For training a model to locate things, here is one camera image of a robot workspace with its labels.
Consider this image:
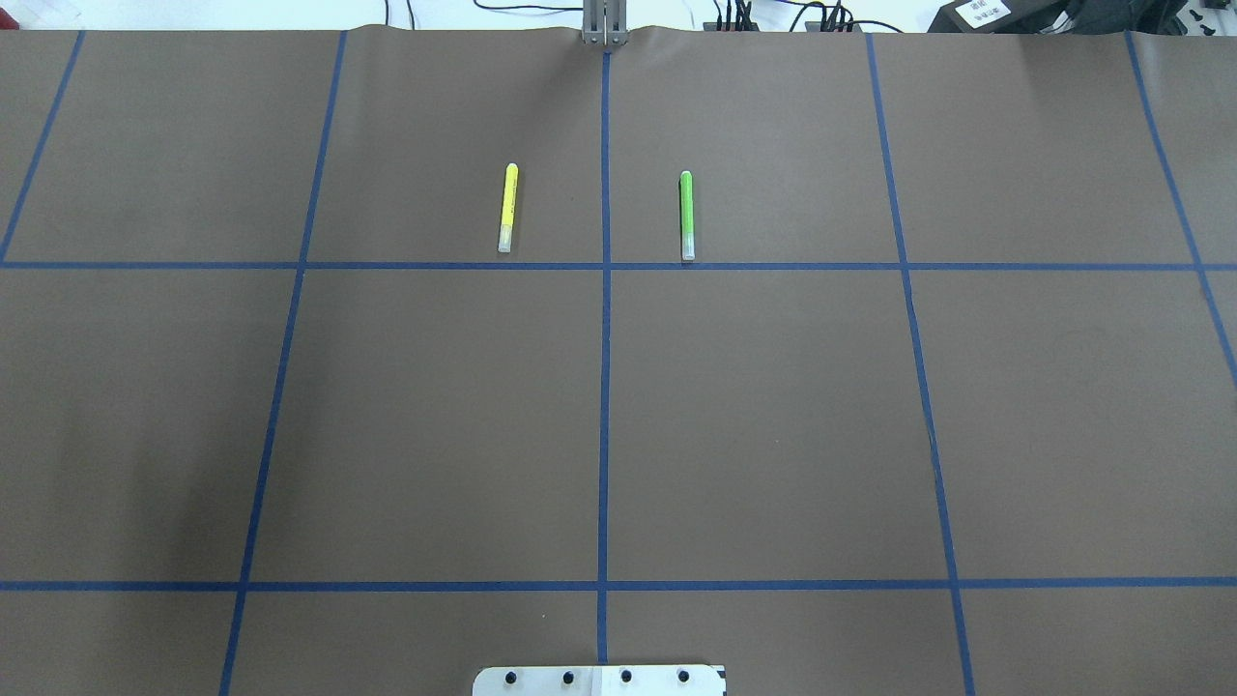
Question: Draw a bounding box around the white camera pillar with base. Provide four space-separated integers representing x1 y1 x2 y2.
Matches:
473 664 729 695

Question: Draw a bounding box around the aluminium frame post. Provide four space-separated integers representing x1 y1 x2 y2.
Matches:
581 0 630 47

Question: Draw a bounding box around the brown paper table cover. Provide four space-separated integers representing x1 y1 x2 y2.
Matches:
2 26 1235 695

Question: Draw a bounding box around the green highlighter pen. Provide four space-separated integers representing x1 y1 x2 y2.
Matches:
677 171 696 263

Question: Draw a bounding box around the black adapter box with label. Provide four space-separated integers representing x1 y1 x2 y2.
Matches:
927 1 1087 35

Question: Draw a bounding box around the small black usb hub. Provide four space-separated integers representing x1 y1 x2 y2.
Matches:
705 1 760 35

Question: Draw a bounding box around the yellow highlighter pen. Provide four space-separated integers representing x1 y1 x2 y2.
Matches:
499 162 520 253

